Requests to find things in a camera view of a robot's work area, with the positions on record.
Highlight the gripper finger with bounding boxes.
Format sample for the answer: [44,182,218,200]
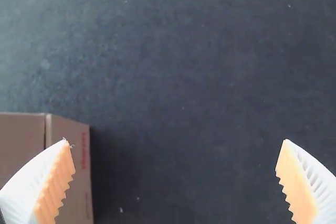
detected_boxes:
[275,138,336,224]
[0,137,77,224]

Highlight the cardboard box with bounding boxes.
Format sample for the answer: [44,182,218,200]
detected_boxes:
[0,112,95,224]

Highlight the black mat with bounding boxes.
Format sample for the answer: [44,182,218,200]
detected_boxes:
[0,0,336,224]

